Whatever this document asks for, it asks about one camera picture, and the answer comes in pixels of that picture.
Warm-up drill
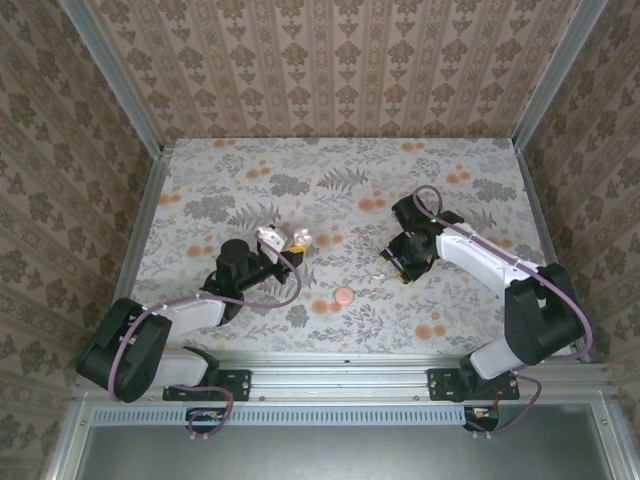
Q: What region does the aluminium base beam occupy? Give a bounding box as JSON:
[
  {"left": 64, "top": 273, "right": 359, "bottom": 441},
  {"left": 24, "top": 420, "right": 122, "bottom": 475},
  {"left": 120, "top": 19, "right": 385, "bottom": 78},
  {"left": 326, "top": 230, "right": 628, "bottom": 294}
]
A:
[{"left": 74, "top": 349, "right": 614, "bottom": 404}]

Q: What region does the small connector board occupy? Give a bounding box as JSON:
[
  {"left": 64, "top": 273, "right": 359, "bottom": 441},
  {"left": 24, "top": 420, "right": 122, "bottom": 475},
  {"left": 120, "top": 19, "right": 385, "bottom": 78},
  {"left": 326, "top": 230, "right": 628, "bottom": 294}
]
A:
[
  {"left": 464, "top": 405, "right": 501, "bottom": 426},
  {"left": 187, "top": 407, "right": 226, "bottom": 426}
]

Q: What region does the grey metal sheet panel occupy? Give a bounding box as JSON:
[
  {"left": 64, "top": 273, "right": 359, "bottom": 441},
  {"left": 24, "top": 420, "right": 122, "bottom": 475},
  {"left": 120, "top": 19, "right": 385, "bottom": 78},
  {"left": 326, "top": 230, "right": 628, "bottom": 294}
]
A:
[{"left": 74, "top": 424, "right": 619, "bottom": 480}]

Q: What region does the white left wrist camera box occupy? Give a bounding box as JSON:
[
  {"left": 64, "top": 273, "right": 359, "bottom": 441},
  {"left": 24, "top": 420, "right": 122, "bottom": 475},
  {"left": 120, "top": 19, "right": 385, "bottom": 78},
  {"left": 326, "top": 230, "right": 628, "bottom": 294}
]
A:
[{"left": 256, "top": 225, "right": 290, "bottom": 252}]

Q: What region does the aluminium side rail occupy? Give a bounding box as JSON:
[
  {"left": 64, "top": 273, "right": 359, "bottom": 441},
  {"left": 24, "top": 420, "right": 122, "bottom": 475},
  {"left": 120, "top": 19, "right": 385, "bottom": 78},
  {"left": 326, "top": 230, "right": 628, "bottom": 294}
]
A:
[
  {"left": 93, "top": 144, "right": 176, "bottom": 366},
  {"left": 514, "top": 147, "right": 591, "bottom": 365}
]

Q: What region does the grey slotted cable duct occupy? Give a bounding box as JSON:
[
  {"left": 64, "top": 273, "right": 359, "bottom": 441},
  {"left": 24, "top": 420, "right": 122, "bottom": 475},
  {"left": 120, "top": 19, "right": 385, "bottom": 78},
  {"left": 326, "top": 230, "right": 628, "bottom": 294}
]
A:
[{"left": 93, "top": 405, "right": 469, "bottom": 427}]

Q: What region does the aluminium frame post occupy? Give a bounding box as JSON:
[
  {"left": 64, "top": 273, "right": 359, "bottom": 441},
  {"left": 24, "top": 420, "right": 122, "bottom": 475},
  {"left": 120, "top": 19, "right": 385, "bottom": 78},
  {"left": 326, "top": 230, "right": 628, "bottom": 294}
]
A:
[
  {"left": 510, "top": 0, "right": 610, "bottom": 151},
  {"left": 58, "top": 0, "right": 167, "bottom": 159}
]

